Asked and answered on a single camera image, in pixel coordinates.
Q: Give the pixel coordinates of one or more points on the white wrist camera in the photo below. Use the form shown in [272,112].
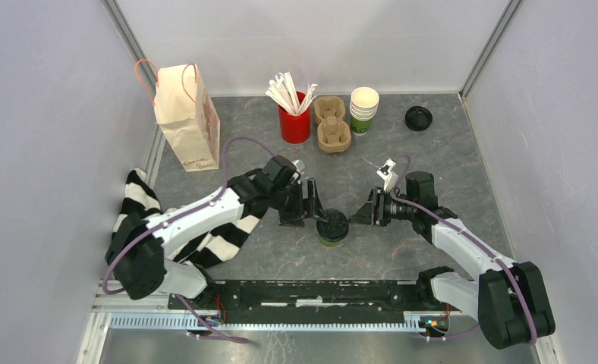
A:
[299,166]
[388,176]

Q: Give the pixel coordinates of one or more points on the white wrapped straws bundle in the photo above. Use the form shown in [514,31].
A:
[284,93]

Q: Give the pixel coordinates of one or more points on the stack of paper cups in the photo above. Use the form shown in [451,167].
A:
[364,102]

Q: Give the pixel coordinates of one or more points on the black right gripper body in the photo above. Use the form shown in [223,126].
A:
[387,208]

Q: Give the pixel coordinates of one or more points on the brown pulp cup carrier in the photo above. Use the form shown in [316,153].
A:
[333,133]

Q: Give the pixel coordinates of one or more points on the beige paper gift bag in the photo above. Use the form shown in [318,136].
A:
[185,114]

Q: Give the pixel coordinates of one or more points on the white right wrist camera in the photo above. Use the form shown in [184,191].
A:
[388,176]

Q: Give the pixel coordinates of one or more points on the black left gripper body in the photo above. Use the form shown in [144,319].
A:
[293,203]

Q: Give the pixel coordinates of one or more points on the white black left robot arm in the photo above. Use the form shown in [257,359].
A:
[153,250]

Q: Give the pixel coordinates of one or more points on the green paper coffee cup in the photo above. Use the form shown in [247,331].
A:
[331,240]

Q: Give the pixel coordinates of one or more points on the red straw holder cup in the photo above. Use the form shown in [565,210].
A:
[294,129]

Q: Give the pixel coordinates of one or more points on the black white striped cloth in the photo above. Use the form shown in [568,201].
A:
[219,245]

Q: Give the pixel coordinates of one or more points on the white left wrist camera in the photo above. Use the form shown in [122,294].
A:
[299,166]

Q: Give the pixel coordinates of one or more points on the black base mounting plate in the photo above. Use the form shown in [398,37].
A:
[316,301]

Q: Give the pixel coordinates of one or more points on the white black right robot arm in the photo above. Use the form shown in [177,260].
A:
[507,299]

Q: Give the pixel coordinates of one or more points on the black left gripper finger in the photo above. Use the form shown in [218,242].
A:
[312,205]
[287,220]

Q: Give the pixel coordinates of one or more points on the white slotted cable duct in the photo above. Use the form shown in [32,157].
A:
[186,321]

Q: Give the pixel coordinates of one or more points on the stack of black lids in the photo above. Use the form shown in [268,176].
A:
[418,118]

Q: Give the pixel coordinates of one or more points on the black plastic cup lid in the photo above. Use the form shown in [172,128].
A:
[337,223]

